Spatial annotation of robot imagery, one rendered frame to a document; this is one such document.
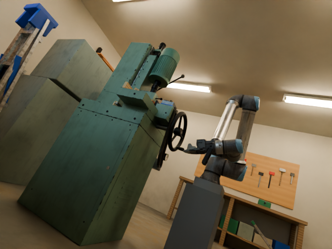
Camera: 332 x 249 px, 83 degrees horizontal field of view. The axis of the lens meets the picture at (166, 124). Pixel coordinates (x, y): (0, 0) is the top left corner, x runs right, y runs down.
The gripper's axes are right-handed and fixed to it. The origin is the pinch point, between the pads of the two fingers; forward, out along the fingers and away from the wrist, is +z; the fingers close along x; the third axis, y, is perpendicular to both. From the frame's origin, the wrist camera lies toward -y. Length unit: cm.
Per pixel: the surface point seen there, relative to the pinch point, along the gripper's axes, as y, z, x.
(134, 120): 14.4, 27.8, 24.4
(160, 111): 28.2, 15.6, 10.0
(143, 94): 27.3, 19.3, 33.0
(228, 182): 37, -31, -325
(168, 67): 71, 12, 7
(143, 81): 59, 33, 9
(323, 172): 54, -209, -319
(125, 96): 28, 32, 33
